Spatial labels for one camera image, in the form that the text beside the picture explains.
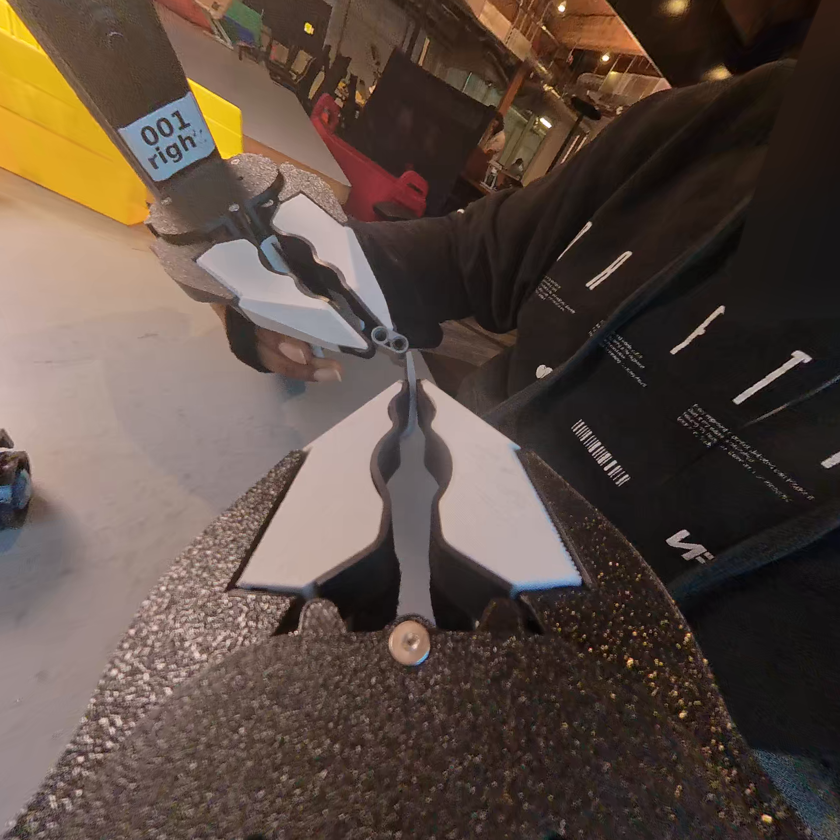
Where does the grey black wheel assembly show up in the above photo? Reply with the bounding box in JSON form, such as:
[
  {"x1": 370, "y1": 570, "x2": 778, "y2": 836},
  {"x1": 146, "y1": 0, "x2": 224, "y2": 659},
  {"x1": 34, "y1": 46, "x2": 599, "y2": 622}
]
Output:
[{"x1": 0, "y1": 430, "x2": 34, "y2": 529}]

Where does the person's right hand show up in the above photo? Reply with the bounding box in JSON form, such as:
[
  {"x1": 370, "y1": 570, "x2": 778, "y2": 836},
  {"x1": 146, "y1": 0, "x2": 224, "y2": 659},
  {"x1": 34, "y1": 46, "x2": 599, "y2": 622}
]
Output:
[{"x1": 252, "y1": 325, "x2": 345, "y2": 385}]

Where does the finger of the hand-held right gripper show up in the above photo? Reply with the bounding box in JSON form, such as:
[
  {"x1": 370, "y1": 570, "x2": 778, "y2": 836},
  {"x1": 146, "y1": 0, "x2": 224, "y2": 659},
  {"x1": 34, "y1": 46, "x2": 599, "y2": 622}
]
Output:
[
  {"x1": 196, "y1": 238, "x2": 375, "y2": 358},
  {"x1": 270, "y1": 192, "x2": 396, "y2": 331}
]

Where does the yellow plastic bin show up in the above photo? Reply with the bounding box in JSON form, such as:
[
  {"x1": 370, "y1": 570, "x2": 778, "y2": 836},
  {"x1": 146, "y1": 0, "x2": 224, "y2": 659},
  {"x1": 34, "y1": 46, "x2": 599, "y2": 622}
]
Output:
[{"x1": 0, "y1": 7, "x2": 244, "y2": 225}]

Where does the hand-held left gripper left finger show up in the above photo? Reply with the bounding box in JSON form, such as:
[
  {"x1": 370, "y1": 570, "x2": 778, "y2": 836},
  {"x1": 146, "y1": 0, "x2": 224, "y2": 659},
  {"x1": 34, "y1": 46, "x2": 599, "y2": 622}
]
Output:
[{"x1": 234, "y1": 382, "x2": 404, "y2": 595}]

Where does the grey desk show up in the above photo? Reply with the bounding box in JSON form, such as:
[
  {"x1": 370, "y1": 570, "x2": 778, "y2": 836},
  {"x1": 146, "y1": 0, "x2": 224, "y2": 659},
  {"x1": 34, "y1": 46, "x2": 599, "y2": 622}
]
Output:
[{"x1": 0, "y1": 167, "x2": 519, "y2": 815}]

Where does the red crate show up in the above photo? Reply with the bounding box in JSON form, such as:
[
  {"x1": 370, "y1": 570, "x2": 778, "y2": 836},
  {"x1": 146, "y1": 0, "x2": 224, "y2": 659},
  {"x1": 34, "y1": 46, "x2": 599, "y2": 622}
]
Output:
[{"x1": 311, "y1": 92, "x2": 431, "y2": 222}]

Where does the black partition panel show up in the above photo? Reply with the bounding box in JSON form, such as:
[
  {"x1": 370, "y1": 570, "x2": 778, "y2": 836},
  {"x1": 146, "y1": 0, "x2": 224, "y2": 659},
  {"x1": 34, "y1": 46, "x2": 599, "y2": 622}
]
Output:
[{"x1": 341, "y1": 49, "x2": 500, "y2": 214}]

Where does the person's right forearm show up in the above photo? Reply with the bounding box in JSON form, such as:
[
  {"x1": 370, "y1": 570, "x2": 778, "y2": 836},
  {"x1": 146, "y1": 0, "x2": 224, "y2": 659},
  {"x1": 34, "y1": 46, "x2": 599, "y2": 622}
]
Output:
[{"x1": 351, "y1": 184, "x2": 578, "y2": 352}]

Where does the person's black printed sweatshirt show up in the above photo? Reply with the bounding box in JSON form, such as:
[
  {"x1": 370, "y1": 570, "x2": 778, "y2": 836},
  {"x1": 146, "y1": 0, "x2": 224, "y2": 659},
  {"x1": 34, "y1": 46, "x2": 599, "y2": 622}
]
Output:
[{"x1": 459, "y1": 0, "x2": 840, "y2": 756}]

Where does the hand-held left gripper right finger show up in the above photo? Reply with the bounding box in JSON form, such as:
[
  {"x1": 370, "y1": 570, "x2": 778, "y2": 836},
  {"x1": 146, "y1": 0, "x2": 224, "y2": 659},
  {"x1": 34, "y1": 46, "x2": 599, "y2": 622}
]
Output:
[{"x1": 419, "y1": 379, "x2": 585, "y2": 597}]

